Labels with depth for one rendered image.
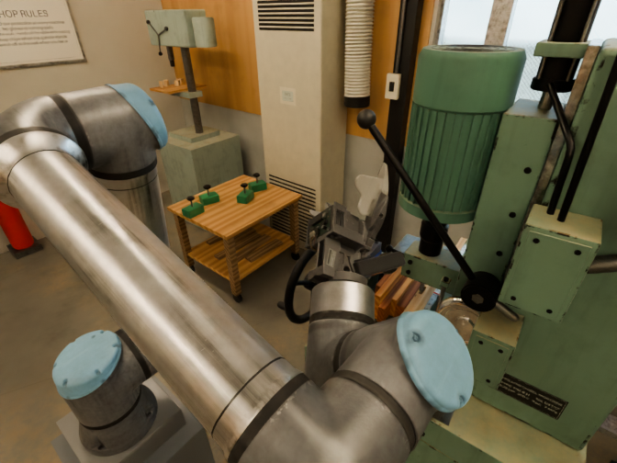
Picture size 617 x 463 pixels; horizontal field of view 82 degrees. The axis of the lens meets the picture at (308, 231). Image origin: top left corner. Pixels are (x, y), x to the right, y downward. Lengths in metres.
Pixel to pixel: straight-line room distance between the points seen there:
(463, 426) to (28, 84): 3.26
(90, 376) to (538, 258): 0.90
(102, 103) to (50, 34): 2.77
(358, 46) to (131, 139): 1.66
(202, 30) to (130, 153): 2.08
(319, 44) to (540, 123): 1.62
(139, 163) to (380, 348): 0.49
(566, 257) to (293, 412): 0.45
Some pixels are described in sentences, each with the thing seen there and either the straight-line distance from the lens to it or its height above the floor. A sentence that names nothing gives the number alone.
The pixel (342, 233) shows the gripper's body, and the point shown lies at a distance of 0.51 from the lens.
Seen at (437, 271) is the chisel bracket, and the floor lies 1.05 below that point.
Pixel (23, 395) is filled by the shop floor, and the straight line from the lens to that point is 2.33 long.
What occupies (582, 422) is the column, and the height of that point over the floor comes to 0.89.
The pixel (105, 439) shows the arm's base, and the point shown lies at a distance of 1.12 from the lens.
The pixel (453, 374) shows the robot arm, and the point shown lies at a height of 1.29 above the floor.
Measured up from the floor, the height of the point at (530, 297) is 1.18.
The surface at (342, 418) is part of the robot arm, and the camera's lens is 0.31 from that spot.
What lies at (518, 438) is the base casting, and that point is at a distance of 0.96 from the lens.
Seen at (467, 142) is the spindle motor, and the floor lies 1.36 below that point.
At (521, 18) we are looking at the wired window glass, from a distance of 2.11.
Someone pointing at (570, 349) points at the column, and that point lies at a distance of 0.81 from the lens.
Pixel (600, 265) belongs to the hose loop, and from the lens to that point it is 0.65.
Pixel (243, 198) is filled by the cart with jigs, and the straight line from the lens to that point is 2.26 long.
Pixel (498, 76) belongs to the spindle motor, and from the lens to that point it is 0.68.
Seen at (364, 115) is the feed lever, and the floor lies 1.41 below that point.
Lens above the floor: 1.56
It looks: 32 degrees down
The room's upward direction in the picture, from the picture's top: 1 degrees counter-clockwise
